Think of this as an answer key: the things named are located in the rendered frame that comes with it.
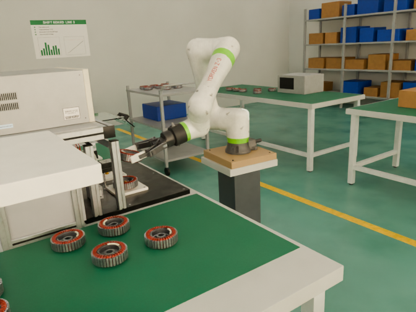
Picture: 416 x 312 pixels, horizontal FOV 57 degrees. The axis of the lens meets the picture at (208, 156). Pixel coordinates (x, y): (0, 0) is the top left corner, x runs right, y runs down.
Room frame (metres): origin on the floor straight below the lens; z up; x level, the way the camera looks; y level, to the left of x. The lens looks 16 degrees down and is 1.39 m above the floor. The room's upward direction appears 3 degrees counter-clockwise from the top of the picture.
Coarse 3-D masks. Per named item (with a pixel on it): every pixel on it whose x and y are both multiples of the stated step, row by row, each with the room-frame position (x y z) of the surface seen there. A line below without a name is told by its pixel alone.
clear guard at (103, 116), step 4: (104, 112) 2.04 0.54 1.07; (96, 116) 1.91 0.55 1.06; (100, 116) 1.91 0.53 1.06; (104, 116) 1.90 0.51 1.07; (108, 116) 1.89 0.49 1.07; (112, 116) 1.89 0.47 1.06; (116, 116) 1.88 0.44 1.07; (120, 116) 1.88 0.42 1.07; (104, 120) 1.80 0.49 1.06; (108, 120) 1.81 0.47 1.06; (116, 120) 2.05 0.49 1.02; (120, 120) 1.97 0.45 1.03; (124, 120) 1.88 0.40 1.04; (128, 124) 1.93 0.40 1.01
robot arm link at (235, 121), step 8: (224, 112) 2.10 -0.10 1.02; (232, 112) 2.07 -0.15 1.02; (240, 112) 2.06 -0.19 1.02; (248, 112) 2.10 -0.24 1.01; (224, 120) 2.08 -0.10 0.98; (232, 120) 2.06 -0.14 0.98; (240, 120) 2.05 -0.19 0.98; (248, 120) 2.09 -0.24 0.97; (224, 128) 2.10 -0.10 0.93; (232, 128) 2.06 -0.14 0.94; (240, 128) 2.05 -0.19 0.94; (248, 128) 2.09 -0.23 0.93; (232, 136) 2.06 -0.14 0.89; (240, 136) 2.05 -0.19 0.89; (248, 136) 2.09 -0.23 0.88
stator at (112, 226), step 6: (114, 216) 1.31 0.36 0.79; (120, 216) 1.31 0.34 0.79; (102, 222) 1.27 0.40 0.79; (108, 222) 1.29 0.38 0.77; (114, 222) 1.28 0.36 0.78; (120, 222) 1.30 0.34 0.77; (126, 222) 1.26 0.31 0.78; (102, 228) 1.22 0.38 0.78; (108, 228) 1.22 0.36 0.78; (114, 228) 1.22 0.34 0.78; (120, 228) 1.23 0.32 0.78; (126, 228) 1.25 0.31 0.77; (102, 234) 1.23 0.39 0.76; (108, 234) 1.22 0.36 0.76; (114, 234) 1.22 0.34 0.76; (120, 234) 1.23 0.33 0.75
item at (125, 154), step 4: (120, 152) 1.54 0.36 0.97; (124, 152) 1.54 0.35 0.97; (128, 152) 1.61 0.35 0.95; (132, 152) 1.61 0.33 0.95; (136, 152) 1.60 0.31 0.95; (120, 156) 1.53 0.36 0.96; (124, 156) 1.52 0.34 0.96; (128, 156) 1.52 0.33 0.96; (124, 160) 1.52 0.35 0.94; (128, 160) 1.52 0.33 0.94; (140, 160) 1.55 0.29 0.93
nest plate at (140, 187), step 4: (112, 184) 1.68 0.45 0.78; (140, 184) 1.66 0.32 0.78; (108, 188) 1.63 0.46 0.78; (112, 188) 1.63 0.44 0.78; (132, 188) 1.61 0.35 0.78; (136, 188) 1.61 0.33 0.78; (140, 188) 1.61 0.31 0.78; (144, 188) 1.61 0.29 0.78; (112, 192) 1.58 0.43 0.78; (124, 192) 1.57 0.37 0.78; (128, 192) 1.57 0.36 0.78; (132, 192) 1.58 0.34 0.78; (136, 192) 1.59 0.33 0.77
